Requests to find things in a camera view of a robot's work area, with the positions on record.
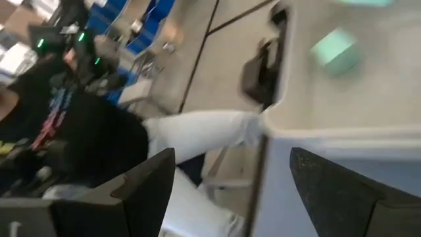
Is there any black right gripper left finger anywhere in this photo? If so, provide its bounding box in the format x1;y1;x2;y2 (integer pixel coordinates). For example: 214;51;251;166
0;147;176;237

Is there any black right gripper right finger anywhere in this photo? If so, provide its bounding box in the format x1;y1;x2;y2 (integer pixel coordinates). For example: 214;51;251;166
289;147;421;237

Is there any person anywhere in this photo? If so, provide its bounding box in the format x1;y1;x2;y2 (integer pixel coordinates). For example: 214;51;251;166
0;54;266;237

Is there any teal block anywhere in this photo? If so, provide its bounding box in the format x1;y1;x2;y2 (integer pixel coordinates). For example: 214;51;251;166
309;27;361;77
337;0;393;7

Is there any white chair frame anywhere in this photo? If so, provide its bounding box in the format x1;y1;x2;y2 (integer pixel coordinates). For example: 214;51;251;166
197;146;256;201

